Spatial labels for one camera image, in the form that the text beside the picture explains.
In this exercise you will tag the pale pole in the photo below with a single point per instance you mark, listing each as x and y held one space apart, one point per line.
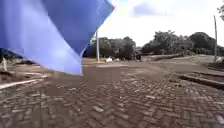
97 46

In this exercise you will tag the reddish-brown brick road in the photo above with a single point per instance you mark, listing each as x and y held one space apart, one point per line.
116 100

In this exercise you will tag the row of trees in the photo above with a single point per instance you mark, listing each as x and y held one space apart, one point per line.
166 43

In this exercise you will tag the blue cloth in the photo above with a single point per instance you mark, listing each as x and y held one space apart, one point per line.
50 33

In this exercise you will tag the low concrete steps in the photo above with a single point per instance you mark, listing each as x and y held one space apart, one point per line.
203 80

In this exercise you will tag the pale concrete kerb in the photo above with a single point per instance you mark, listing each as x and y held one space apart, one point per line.
16 83

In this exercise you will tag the tall thin pole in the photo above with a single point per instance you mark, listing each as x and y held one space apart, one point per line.
215 36

